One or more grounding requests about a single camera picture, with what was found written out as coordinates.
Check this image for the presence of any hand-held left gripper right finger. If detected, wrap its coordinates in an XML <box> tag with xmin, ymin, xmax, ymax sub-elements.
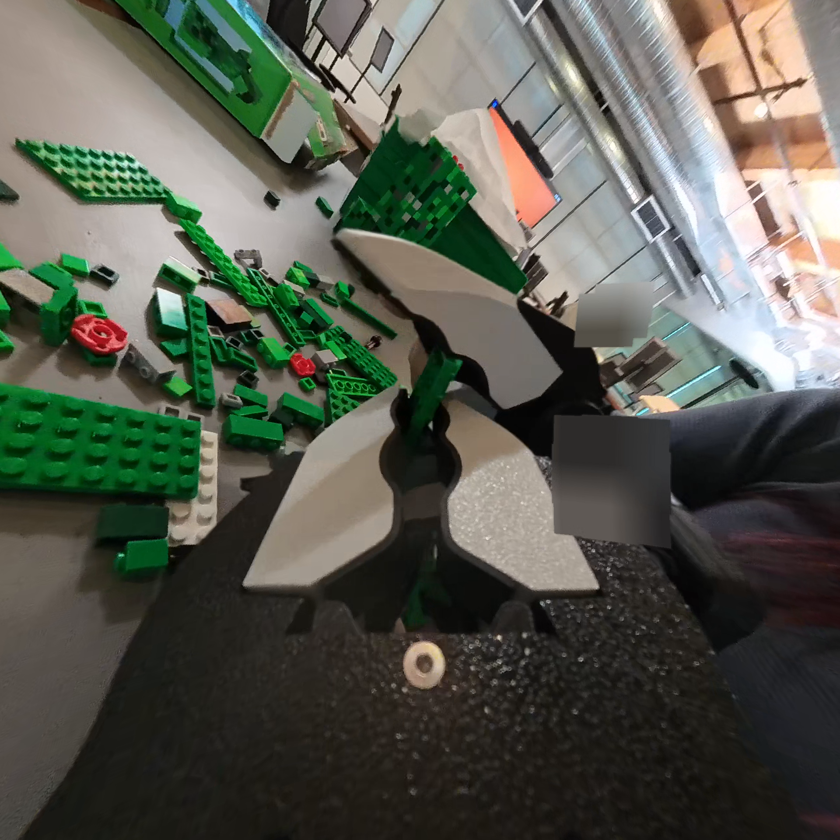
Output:
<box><xmin>441</xmin><ymin>397</ymin><xmax>601</xmax><ymax>599</ymax></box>

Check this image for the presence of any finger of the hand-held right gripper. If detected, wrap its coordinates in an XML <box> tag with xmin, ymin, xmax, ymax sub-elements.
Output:
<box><xmin>406</xmin><ymin>340</ymin><xmax>501</xmax><ymax>426</ymax></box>
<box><xmin>335</xmin><ymin>226</ymin><xmax>567</xmax><ymax>409</ymax></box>

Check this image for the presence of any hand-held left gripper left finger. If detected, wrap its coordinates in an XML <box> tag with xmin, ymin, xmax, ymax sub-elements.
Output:
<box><xmin>243</xmin><ymin>390</ymin><xmax>403</xmax><ymax>597</ymax></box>

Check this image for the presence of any pile of green bricks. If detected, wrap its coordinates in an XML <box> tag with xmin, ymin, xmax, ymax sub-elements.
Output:
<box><xmin>0</xmin><ymin>177</ymin><xmax>401</xmax><ymax>581</ymax></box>

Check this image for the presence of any grey desk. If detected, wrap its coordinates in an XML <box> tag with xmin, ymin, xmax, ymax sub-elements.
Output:
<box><xmin>0</xmin><ymin>0</ymin><xmax>421</xmax><ymax>840</ymax></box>

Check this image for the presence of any green plate with holes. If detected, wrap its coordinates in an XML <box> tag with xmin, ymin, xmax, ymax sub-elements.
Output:
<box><xmin>325</xmin><ymin>367</ymin><xmax>383</xmax><ymax>421</ymax></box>

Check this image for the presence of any white studded plate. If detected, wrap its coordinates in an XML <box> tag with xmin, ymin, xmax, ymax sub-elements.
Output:
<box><xmin>167</xmin><ymin>430</ymin><xmax>219</xmax><ymax>549</ymax></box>

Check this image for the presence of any large green brick box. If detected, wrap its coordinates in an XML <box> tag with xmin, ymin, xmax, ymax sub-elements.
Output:
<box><xmin>331</xmin><ymin>118</ymin><xmax>529</xmax><ymax>296</ymax></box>

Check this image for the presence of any large orange screen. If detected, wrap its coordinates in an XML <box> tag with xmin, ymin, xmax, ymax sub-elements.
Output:
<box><xmin>489</xmin><ymin>101</ymin><xmax>563</xmax><ymax>227</ymax></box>

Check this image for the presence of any white crumpled paper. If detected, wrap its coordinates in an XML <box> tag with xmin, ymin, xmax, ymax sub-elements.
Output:
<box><xmin>407</xmin><ymin>108</ymin><xmax>526</xmax><ymax>244</ymax></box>

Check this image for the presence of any person's dark ribbed sweater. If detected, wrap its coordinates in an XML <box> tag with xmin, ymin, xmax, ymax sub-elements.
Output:
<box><xmin>669</xmin><ymin>387</ymin><xmax>840</xmax><ymax>840</ymax></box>

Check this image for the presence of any black brick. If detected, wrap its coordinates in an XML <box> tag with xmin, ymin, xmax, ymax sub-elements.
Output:
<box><xmin>206</xmin><ymin>298</ymin><xmax>253</xmax><ymax>329</ymax></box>

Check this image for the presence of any narrow green studded plate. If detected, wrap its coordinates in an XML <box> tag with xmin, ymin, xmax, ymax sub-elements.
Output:
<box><xmin>178</xmin><ymin>220</ymin><xmax>270</xmax><ymax>309</ymax></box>

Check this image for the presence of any wooden beam structure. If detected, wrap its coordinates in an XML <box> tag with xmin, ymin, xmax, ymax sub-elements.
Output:
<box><xmin>682</xmin><ymin>0</ymin><xmax>840</xmax><ymax>316</ymax></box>

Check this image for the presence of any dark screen on stand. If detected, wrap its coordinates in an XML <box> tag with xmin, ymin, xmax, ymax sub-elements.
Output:
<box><xmin>311</xmin><ymin>0</ymin><xmax>371</xmax><ymax>56</ymax></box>

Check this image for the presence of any green cardboard box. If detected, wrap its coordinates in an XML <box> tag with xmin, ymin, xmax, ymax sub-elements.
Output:
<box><xmin>115</xmin><ymin>0</ymin><xmax>349</xmax><ymax>161</ymax></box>

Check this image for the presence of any silver ventilation duct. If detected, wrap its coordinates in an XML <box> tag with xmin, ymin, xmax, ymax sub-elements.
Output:
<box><xmin>551</xmin><ymin>0</ymin><xmax>736</xmax><ymax>309</ymax></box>

